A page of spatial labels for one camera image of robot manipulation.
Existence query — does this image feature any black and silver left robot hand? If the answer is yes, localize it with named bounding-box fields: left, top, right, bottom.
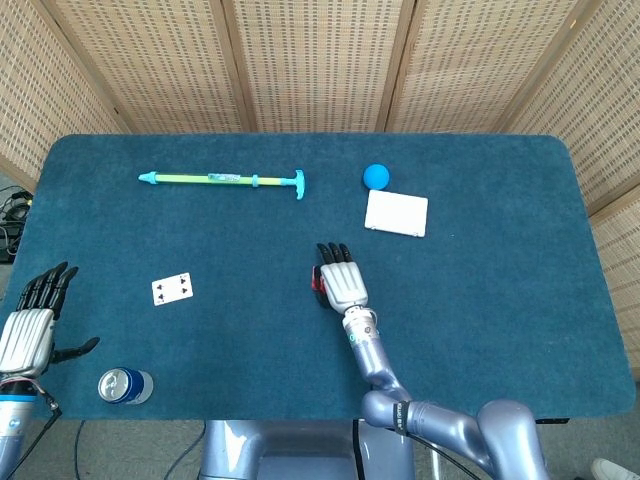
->
left=0, top=261, right=101, bottom=379

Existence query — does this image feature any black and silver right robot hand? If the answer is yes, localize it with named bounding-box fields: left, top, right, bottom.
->
left=315, top=242, right=370, bottom=314

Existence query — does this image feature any white flat plastic box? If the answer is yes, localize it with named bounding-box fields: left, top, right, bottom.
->
left=363, top=189, right=430, bottom=239

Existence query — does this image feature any blue drink can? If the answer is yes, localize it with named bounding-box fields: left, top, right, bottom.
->
left=97, top=367, right=154, bottom=406

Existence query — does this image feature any blue ball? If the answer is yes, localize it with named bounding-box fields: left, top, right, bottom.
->
left=363, top=163, right=391, bottom=191

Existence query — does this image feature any blue carpet table cover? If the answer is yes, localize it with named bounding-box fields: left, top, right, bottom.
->
left=0, top=132, right=637, bottom=421

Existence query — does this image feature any four of clubs playing card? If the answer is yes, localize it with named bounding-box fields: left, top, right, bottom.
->
left=151, top=272, right=195, bottom=308

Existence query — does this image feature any silver-blue robot torso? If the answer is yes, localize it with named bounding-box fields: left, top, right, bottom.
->
left=197, top=418, right=416, bottom=480

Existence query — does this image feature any green and cyan water squirter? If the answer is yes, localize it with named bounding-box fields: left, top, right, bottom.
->
left=138, top=169, right=307, bottom=202

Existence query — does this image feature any woven bamboo folding screen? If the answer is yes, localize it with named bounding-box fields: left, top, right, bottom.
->
left=0, top=0, right=640, bottom=374

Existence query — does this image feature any white shoe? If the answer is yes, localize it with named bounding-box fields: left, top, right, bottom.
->
left=591, top=457, right=640, bottom=480

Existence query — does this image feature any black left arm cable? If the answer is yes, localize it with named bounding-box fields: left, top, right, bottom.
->
left=0, top=387, right=64, bottom=480

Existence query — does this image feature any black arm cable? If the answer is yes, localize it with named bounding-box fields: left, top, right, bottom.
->
left=399, top=429, right=489, bottom=474
left=0, top=387, right=64, bottom=480

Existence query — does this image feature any black cable bundle on floor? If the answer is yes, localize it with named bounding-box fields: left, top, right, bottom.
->
left=0, top=185, right=34, bottom=264

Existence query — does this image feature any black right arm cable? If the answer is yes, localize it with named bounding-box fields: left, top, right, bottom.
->
left=399, top=429, right=489, bottom=474

